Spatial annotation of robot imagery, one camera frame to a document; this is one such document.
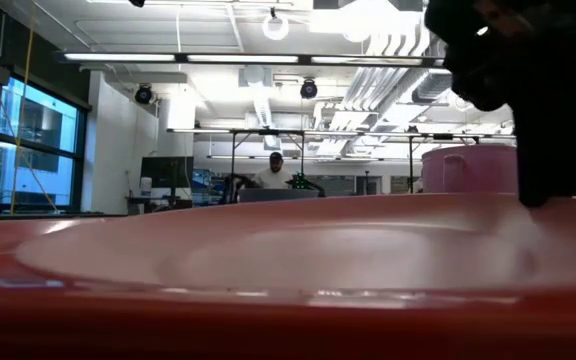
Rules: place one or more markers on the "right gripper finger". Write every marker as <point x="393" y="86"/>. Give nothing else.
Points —
<point x="558" y="150"/>

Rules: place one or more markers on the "lilac mug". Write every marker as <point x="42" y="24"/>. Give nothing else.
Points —
<point x="478" y="170"/>

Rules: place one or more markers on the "pink plate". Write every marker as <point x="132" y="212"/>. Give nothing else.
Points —
<point x="293" y="250"/>

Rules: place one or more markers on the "background black robot arm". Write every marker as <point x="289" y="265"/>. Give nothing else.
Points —
<point x="233" y="185"/>

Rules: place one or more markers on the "red plastic tray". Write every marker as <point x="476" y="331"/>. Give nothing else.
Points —
<point x="268" y="330"/>

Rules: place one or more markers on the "overhead light bar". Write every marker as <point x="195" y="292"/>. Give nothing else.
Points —
<point x="243" y="58"/>

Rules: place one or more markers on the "person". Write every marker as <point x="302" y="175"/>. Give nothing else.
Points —
<point x="273" y="177"/>

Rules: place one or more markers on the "black monitor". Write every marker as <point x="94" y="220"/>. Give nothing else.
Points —
<point x="168" y="172"/>

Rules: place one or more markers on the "window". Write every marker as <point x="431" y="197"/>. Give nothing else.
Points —
<point x="43" y="120"/>

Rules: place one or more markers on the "hanging black camera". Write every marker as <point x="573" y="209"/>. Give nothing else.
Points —
<point x="143" y="95"/>
<point x="309" y="90"/>

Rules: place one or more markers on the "background rig frame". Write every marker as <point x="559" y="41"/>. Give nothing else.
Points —
<point x="268" y="132"/>

